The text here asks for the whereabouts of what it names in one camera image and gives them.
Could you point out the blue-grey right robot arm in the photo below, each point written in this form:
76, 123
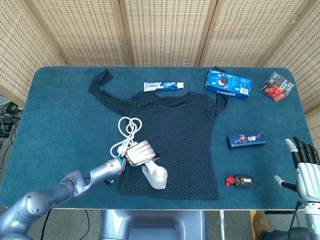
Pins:
313, 220

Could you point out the navy polka dot shirt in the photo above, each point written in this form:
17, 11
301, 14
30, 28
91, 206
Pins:
185, 140

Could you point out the white table leg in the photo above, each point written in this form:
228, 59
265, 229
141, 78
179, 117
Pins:
221, 225

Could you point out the blue-grey robot torso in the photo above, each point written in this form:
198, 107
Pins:
152, 225

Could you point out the brown leather shoe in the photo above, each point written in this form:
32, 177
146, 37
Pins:
261, 223

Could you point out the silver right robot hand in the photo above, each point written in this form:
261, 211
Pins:
308, 175

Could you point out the clear pack of red caps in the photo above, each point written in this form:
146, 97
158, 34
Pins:
276, 90

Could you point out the dark trouser leg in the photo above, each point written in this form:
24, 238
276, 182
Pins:
282, 235

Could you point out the white handheld steam iron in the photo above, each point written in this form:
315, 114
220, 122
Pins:
156, 178

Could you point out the woven rattan folding screen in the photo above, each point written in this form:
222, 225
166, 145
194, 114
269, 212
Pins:
160, 30

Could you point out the blue white toothpaste tube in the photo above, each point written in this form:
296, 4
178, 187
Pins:
162, 86

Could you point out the blue Oreo cookie box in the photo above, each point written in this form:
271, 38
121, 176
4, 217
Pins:
230, 86

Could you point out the dark blue patterned box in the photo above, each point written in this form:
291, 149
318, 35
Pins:
246, 140

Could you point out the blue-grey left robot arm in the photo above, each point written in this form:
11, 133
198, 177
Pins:
32, 207

